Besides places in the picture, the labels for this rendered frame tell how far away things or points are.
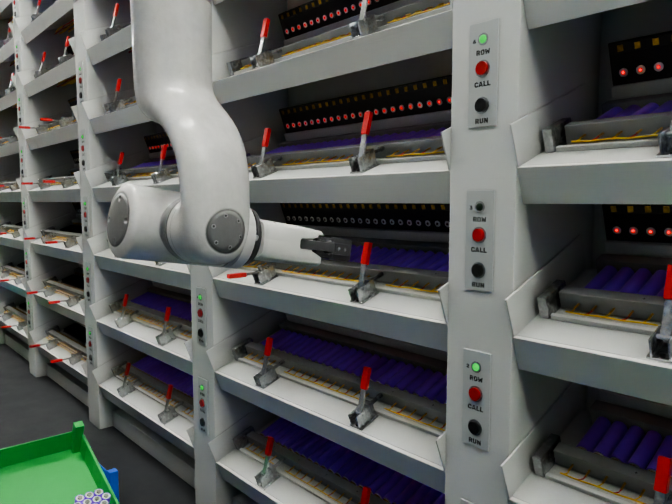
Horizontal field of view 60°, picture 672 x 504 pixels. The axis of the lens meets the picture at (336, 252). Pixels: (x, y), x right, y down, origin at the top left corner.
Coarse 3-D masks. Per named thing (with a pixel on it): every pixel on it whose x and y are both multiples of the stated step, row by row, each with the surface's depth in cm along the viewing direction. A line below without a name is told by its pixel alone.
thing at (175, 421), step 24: (120, 360) 180; (144, 360) 179; (120, 384) 172; (144, 384) 168; (168, 384) 160; (192, 384) 155; (144, 408) 155; (168, 408) 146; (192, 408) 145; (168, 432) 141; (192, 432) 131; (192, 456) 135
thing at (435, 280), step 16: (320, 272) 104; (336, 272) 101; (352, 272) 98; (368, 272) 95; (384, 272) 92; (400, 272) 90; (416, 272) 88; (432, 272) 86; (448, 272) 85; (416, 288) 86; (432, 288) 86
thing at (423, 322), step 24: (432, 240) 98; (216, 288) 121; (240, 288) 113; (264, 288) 106; (288, 288) 103; (312, 288) 100; (336, 288) 97; (288, 312) 104; (312, 312) 98; (336, 312) 93; (360, 312) 88; (384, 312) 84; (408, 312) 82; (432, 312) 80; (384, 336) 86; (408, 336) 82; (432, 336) 79
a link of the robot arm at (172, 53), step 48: (144, 0) 63; (192, 0) 64; (144, 48) 63; (192, 48) 64; (144, 96) 64; (192, 96) 63; (192, 144) 59; (240, 144) 63; (192, 192) 59; (240, 192) 61; (192, 240) 59; (240, 240) 62
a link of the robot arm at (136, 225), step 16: (128, 192) 63; (144, 192) 63; (160, 192) 65; (176, 192) 67; (112, 208) 65; (128, 208) 62; (144, 208) 62; (160, 208) 63; (112, 224) 65; (128, 224) 62; (144, 224) 62; (160, 224) 63; (112, 240) 65; (128, 240) 62; (144, 240) 62; (160, 240) 63; (128, 256) 64; (144, 256) 64; (160, 256) 65; (176, 256) 64
